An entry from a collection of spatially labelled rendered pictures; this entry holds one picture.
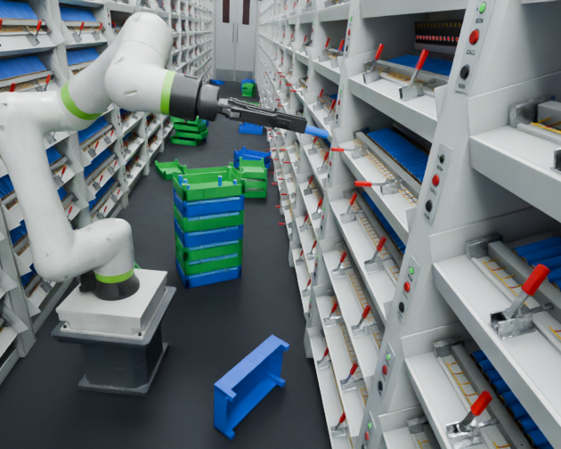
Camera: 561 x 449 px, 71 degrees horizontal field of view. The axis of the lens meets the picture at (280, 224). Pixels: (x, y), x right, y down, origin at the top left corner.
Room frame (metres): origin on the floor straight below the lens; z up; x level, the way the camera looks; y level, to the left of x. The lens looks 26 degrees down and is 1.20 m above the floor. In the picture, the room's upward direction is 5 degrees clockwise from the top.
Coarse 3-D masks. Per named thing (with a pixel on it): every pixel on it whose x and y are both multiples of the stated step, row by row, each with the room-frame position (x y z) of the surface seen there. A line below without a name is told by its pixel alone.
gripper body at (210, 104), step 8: (208, 88) 0.86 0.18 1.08; (216, 88) 0.87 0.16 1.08; (208, 96) 0.85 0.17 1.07; (216, 96) 0.86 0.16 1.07; (200, 104) 0.84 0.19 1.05; (208, 104) 0.85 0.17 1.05; (216, 104) 0.85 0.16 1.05; (224, 104) 0.85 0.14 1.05; (232, 104) 0.87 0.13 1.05; (200, 112) 0.85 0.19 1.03; (208, 112) 0.85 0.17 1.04; (216, 112) 0.85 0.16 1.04; (224, 112) 0.85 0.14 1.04; (208, 120) 0.87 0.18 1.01
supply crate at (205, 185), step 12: (228, 168) 1.92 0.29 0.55; (192, 180) 1.84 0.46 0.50; (204, 180) 1.87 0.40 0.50; (216, 180) 1.90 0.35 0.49; (228, 180) 1.92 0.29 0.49; (240, 180) 1.77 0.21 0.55; (180, 192) 1.66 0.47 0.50; (192, 192) 1.64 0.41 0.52; (204, 192) 1.67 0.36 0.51; (216, 192) 1.70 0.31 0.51; (228, 192) 1.73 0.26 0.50; (240, 192) 1.76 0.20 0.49
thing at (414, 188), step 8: (360, 136) 1.16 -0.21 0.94; (368, 144) 1.07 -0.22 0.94; (376, 152) 1.00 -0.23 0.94; (384, 152) 0.98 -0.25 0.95; (384, 160) 0.93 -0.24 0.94; (392, 160) 0.92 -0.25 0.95; (392, 168) 0.87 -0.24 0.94; (400, 168) 0.86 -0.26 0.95; (392, 176) 0.86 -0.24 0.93; (400, 176) 0.82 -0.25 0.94; (408, 176) 0.81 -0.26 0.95; (408, 184) 0.77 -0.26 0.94; (416, 184) 0.76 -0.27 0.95; (416, 192) 0.73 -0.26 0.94; (408, 200) 0.73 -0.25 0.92; (416, 200) 0.72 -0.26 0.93
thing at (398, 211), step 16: (336, 128) 1.22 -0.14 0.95; (352, 128) 1.23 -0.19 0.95; (368, 128) 1.21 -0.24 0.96; (352, 144) 1.18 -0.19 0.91; (352, 160) 1.05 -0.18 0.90; (368, 160) 1.02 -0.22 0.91; (368, 176) 0.92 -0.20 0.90; (384, 176) 0.89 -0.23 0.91; (368, 192) 0.91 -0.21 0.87; (400, 192) 0.79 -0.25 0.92; (384, 208) 0.77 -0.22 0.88; (400, 208) 0.72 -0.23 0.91; (400, 224) 0.67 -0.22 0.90
